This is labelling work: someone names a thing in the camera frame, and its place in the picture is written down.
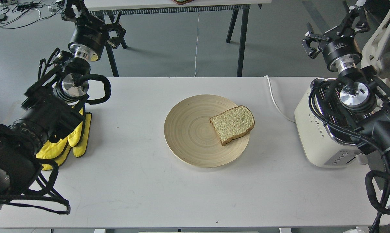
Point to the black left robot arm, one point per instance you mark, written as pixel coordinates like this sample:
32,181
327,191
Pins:
52,108

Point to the cream two-slot toaster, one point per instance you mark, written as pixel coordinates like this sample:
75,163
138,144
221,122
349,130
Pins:
323,146

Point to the yellow oven mitt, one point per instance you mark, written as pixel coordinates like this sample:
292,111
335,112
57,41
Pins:
76,142

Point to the slice of toast bread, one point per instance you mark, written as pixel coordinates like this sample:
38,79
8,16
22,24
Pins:
233,124

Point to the white office chair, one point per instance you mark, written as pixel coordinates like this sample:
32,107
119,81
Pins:
376,51

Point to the background table with black legs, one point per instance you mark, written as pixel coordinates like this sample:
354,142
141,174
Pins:
102,8

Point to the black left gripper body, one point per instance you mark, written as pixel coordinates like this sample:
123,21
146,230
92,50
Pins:
89,38

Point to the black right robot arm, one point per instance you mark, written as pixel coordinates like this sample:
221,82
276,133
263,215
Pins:
355,106

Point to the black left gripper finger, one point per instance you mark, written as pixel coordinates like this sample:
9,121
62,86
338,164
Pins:
115,25
68,13

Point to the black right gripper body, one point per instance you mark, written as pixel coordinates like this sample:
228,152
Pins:
341,52

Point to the round bamboo plate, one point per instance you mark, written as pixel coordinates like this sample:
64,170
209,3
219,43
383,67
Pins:
193,139

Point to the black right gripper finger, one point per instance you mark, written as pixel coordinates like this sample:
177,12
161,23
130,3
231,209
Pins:
313,43
355,21

